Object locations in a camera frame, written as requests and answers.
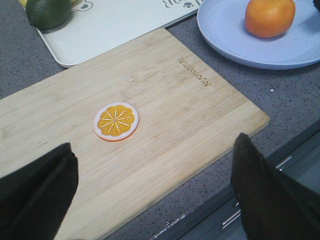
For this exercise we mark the orange slice piece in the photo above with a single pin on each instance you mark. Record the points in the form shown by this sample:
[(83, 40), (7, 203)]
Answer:
[(116, 121)]

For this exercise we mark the whole orange fruit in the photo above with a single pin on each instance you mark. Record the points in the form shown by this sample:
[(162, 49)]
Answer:
[(269, 18)]

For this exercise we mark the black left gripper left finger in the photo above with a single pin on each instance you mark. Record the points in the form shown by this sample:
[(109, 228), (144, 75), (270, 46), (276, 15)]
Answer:
[(35, 198)]

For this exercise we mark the cream rectangular tray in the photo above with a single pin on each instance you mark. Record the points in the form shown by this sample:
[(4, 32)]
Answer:
[(96, 26)]

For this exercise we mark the wooden cutting board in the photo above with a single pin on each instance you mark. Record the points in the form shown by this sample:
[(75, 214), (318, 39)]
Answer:
[(189, 117)]

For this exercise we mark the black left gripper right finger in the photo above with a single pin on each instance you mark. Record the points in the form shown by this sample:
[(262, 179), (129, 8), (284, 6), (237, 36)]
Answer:
[(273, 205)]

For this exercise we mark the green lime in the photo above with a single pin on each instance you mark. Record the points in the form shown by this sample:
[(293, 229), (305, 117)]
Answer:
[(47, 14)]

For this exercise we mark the light blue plate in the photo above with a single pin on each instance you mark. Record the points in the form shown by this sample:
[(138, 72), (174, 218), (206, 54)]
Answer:
[(222, 24)]

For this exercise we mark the grey cabinet front with handles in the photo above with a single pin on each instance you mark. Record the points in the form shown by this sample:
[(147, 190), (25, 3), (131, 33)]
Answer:
[(212, 211)]

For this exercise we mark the yellow lemon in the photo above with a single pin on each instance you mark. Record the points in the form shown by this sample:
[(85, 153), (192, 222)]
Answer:
[(23, 3)]

